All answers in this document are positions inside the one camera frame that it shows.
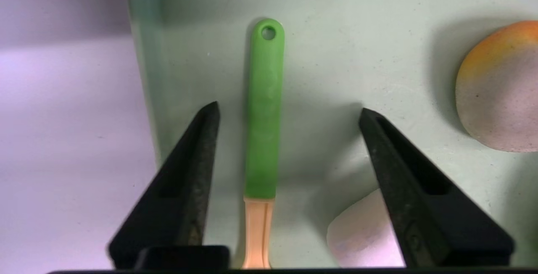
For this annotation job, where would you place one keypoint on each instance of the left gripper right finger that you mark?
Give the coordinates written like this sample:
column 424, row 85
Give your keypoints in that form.
column 428, row 223

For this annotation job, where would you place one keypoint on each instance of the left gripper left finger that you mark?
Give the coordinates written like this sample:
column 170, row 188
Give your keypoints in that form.
column 176, row 206

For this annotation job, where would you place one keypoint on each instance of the white soap bar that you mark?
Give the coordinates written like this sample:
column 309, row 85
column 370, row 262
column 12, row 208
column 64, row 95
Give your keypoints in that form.
column 361, row 236

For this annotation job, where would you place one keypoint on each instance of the white round bun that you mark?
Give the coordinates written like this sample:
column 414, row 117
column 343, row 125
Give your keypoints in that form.
column 504, row 97

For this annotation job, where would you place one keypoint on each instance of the light green plastic tray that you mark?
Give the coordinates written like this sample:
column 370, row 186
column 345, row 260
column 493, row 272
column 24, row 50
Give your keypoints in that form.
column 357, row 34

